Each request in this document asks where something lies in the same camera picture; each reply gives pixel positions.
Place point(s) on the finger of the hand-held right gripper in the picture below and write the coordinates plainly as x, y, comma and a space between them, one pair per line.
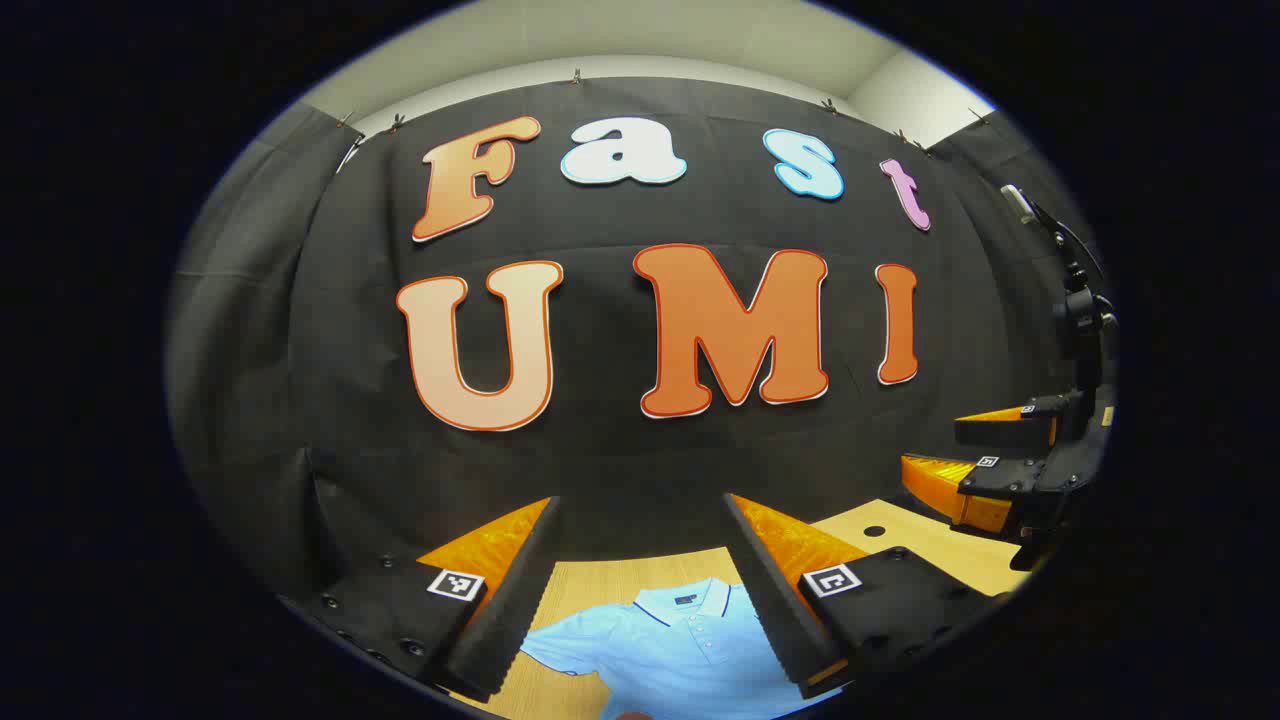
990, 480
1010, 428

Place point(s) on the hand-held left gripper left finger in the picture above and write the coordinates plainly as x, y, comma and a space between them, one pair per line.
505, 600

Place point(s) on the light blue polo T-shirt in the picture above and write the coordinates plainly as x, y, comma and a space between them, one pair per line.
680, 660

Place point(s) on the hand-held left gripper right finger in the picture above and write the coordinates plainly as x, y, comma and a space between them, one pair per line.
775, 610

